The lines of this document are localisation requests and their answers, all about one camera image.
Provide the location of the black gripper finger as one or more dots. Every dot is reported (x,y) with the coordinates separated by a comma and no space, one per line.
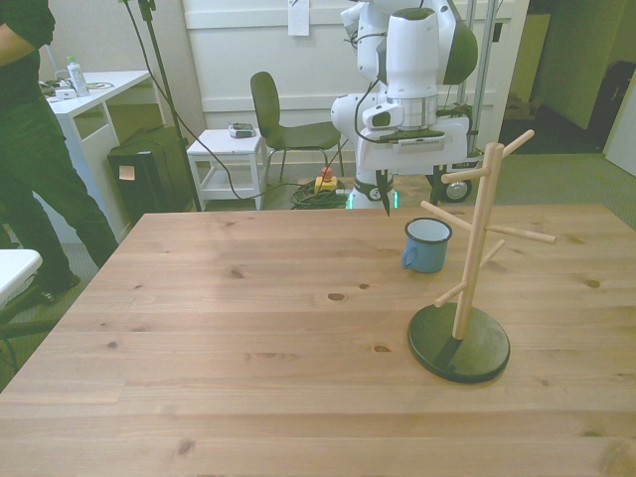
(380,181)
(388,184)

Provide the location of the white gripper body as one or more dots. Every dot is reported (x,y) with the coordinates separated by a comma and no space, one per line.
(422,161)

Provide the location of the blue enamel mug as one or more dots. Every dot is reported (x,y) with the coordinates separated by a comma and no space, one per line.
(429,256)

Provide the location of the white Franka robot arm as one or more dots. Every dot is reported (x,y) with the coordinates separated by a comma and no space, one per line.
(412,59)

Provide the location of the wooden mug tree stand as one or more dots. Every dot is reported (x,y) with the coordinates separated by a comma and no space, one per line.
(472,358)

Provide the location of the white wheeled cart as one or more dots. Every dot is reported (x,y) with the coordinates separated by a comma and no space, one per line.
(458,190)

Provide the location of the yellow emergency stop button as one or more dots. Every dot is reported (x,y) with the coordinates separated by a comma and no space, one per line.
(326,183)

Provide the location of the dark wooden chair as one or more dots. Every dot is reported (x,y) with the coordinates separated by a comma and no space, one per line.
(263,104)

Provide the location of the small grey device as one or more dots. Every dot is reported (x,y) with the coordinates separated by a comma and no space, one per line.
(242,131)

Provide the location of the white square stool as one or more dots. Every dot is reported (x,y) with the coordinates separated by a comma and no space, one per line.
(223,141)

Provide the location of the white paper sheet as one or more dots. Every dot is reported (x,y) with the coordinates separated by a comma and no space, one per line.
(299,17)

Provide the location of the black equipment case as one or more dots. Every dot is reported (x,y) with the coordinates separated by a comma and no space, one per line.
(149,189)

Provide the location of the black tripod stand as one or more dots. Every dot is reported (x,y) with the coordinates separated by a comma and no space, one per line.
(164,74)

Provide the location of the orange sticky note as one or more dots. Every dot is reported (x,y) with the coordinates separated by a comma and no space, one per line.
(127,173)

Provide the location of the white desk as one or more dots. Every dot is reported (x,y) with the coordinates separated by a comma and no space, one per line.
(114,82)

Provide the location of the clear plastic bottle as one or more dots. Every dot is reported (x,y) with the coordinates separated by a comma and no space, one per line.
(78,79)

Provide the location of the small white box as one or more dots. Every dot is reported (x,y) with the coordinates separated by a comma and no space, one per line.
(64,93)

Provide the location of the person in dark clothes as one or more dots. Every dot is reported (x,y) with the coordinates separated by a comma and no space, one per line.
(30,149)

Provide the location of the white rounded table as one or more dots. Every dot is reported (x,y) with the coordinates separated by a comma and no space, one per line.
(17,268)

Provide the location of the black office chair base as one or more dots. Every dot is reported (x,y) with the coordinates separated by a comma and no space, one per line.
(25,328)

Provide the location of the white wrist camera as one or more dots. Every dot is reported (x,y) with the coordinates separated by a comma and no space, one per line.
(417,144)

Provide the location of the aluminium frame pole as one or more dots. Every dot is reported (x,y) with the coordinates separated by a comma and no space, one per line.
(483,74)

